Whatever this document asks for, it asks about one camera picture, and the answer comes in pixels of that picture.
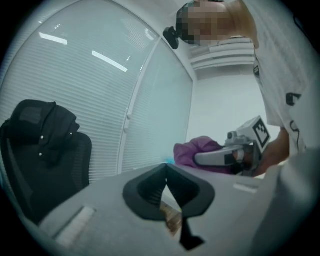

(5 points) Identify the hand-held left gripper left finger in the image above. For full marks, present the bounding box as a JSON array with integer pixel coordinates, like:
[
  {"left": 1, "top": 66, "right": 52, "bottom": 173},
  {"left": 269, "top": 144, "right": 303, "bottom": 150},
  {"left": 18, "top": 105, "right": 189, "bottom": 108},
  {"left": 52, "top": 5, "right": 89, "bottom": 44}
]
[{"left": 39, "top": 163, "right": 181, "bottom": 256}]

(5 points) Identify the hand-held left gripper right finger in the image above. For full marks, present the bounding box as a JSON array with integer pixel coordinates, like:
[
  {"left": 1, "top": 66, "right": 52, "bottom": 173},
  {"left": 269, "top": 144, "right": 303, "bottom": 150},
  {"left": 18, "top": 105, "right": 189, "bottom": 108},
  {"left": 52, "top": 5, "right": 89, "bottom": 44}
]
[{"left": 166, "top": 163, "right": 266, "bottom": 256}]

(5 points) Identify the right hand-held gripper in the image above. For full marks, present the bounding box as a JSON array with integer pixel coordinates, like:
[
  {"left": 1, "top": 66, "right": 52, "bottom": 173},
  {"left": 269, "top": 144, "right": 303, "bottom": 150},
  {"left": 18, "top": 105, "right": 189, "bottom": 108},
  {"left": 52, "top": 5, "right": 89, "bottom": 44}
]
[{"left": 194, "top": 115, "right": 272, "bottom": 177}]

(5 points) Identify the purple microfiber cloth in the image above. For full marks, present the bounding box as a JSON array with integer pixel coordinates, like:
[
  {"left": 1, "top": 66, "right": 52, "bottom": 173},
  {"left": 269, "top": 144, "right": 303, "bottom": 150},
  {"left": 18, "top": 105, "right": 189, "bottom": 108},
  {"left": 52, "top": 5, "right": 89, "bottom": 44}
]
[{"left": 174, "top": 136, "right": 236, "bottom": 176}]

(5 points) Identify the person's right forearm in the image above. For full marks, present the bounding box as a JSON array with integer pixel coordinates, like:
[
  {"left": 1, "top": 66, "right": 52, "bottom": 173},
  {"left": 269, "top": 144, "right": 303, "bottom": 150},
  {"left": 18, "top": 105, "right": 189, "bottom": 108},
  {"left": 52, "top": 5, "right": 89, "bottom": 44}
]
[{"left": 259, "top": 127, "right": 292, "bottom": 176}]

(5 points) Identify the black mesh office chair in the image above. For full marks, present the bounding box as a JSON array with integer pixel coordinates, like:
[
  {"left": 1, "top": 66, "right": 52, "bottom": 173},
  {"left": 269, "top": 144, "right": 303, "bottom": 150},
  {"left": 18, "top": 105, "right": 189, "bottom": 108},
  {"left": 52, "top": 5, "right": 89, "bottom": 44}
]
[{"left": 0, "top": 99, "right": 93, "bottom": 226}]

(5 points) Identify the white window blinds panel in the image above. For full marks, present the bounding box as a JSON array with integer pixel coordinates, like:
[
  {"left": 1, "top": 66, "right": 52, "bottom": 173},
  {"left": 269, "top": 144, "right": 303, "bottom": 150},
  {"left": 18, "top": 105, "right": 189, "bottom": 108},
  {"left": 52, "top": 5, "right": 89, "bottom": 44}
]
[
  {"left": 0, "top": 0, "right": 161, "bottom": 181},
  {"left": 121, "top": 39, "right": 194, "bottom": 174}
]

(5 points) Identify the black jacket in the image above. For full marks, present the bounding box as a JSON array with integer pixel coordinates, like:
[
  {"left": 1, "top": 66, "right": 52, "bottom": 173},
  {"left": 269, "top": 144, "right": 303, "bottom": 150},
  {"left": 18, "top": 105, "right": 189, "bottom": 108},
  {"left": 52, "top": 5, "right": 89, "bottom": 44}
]
[{"left": 7, "top": 99, "right": 81, "bottom": 169}]

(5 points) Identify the person's white printed t-shirt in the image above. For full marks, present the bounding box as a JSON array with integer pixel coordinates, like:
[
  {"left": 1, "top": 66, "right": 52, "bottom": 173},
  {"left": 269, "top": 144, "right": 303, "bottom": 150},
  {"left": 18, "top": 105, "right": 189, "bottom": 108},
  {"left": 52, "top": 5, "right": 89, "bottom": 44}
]
[{"left": 240, "top": 0, "right": 320, "bottom": 161}]

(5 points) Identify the person's head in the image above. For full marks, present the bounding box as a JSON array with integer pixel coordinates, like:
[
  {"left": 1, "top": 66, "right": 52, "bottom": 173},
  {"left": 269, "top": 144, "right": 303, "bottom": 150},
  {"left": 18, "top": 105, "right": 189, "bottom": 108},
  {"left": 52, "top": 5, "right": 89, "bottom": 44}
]
[{"left": 176, "top": 0, "right": 260, "bottom": 48}]

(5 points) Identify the black head-mounted camera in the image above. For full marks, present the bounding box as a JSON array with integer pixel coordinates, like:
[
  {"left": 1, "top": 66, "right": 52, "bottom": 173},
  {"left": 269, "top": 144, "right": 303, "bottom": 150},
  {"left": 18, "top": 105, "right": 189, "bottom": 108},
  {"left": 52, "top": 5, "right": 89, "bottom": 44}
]
[{"left": 162, "top": 26, "right": 180, "bottom": 50}]

